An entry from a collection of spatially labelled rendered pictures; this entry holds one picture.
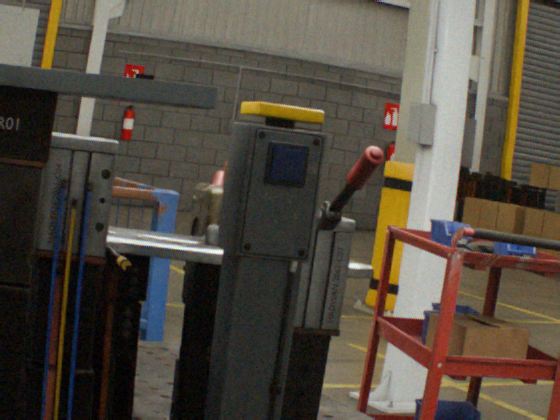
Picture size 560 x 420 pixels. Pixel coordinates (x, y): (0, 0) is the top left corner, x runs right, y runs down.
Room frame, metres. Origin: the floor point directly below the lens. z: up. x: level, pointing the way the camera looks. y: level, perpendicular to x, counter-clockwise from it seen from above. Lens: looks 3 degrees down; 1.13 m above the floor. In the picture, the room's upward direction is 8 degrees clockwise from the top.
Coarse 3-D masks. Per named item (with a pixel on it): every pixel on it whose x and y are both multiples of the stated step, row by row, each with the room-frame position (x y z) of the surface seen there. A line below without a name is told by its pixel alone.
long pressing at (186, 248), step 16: (112, 240) 1.25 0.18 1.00; (128, 240) 1.25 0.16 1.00; (144, 240) 1.27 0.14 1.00; (160, 240) 1.34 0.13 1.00; (176, 240) 1.38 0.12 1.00; (192, 240) 1.39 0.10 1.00; (160, 256) 1.26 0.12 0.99; (176, 256) 1.27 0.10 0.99; (192, 256) 1.27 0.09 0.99; (208, 256) 1.28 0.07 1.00; (352, 272) 1.33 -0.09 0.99; (368, 272) 1.34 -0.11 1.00
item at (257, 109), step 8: (248, 104) 1.04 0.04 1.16; (256, 104) 1.01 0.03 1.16; (264, 104) 1.01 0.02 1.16; (272, 104) 1.01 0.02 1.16; (248, 112) 1.04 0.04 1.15; (256, 112) 1.01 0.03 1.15; (264, 112) 1.01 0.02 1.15; (272, 112) 1.01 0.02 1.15; (280, 112) 1.01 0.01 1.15; (288, 112) 1.01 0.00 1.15; (296, 112) 1.02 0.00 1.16; (304, 112) 1.02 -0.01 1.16; (312, 112) 1.02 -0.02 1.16; (320, 112) 1.02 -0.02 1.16; (272, 120) 1.03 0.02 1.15; (280, 120) 1.03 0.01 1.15; (288, 120) 1.03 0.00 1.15; (296, 120) 1.02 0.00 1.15; (304, 120) 1.02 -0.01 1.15; (312, 120) 1.02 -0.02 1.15; (320, 120) 1.02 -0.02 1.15; (288, 128) 1.03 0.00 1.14
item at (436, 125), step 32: (448, 0) 5.13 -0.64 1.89; (448, 32) 5.13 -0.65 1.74; (448, 64) 5.13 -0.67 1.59; (448, 96) 5.14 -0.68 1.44; (416, 128) 5.14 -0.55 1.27; (448, 128) 5.15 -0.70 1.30; (416, 160) 5.25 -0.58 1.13; (448, 160) 5.16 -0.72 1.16; (416, 192) 5.22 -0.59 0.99; (448, 192) 5.17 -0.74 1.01; (416, 224) 5.18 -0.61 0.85; (416, 256) 5.15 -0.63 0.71; (416, 288) 5.12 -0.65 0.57; (384, 384) 5.18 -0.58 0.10; (416, 384) 5.17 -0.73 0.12
